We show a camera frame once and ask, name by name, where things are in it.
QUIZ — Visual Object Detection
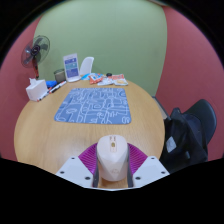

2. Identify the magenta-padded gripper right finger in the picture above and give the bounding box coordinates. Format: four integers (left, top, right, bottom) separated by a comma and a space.
125, 143, 171, 189

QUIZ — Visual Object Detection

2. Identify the blue whiteboard eraser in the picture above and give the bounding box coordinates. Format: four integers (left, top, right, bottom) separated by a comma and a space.
45, 79, 58, 89

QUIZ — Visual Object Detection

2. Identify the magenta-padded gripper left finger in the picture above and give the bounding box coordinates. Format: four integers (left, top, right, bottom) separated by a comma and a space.
55, 143, 101, 189

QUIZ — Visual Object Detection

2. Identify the red and yellow snack packet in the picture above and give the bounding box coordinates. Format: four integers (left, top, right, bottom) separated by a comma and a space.
111, 73, 129, 87

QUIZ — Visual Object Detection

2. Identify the orange snack packet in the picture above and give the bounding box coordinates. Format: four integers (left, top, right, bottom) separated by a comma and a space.
88, 73, 104, 85

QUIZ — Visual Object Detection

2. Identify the white and red snack packet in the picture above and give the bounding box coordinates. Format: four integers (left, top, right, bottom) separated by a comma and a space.
97, 77, 116, 87

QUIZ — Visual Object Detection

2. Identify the red-capped whiteboard marker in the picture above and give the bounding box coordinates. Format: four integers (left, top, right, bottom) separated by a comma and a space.
37, 89, 52, 102

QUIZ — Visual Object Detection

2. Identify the cream white computer mouse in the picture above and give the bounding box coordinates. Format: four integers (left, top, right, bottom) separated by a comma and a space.
96, 134, 129, 183

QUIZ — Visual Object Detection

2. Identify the white and blue table sign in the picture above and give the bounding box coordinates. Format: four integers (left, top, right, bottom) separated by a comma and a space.
62, 53, 82, 83

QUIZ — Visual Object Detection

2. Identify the dark mesh bin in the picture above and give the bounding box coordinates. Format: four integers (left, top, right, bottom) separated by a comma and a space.
53, 68, 67, 84

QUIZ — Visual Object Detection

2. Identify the white tissue box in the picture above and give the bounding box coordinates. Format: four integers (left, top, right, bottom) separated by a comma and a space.
25, 77, 49, 102

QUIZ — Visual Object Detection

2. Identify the blue patterned mouse pad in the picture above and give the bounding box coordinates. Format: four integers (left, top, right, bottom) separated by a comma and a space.
54, 87, 132, 126

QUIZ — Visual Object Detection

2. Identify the black whiteboard marker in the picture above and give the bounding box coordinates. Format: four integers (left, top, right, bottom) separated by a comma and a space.
49, 80, 68, 95

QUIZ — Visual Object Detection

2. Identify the black office chair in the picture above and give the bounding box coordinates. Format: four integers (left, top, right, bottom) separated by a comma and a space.
185, 98, 218, 148

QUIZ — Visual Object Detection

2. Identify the dark standing fan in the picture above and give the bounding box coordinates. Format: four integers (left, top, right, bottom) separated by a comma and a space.
20, 34, 51, 80

